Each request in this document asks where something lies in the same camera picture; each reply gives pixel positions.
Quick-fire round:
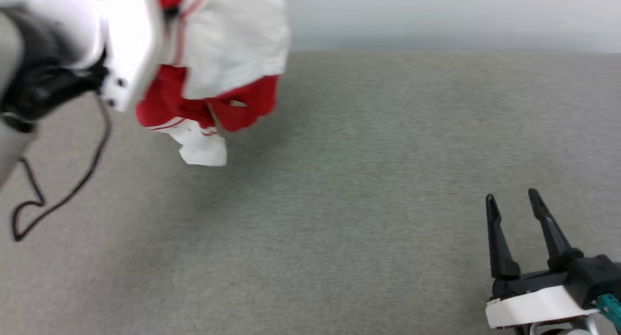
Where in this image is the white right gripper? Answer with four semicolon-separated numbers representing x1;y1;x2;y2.
485;188;600;330

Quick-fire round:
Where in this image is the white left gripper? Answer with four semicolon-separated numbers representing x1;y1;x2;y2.
99;0;168;112

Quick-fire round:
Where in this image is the red and white garment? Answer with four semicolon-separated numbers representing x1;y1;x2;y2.
136;0;292;167

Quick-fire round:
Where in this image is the teal right cable connector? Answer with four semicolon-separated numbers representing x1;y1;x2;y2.
597;294;621;327

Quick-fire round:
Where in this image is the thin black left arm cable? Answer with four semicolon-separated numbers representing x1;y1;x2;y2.
11;95;113;242

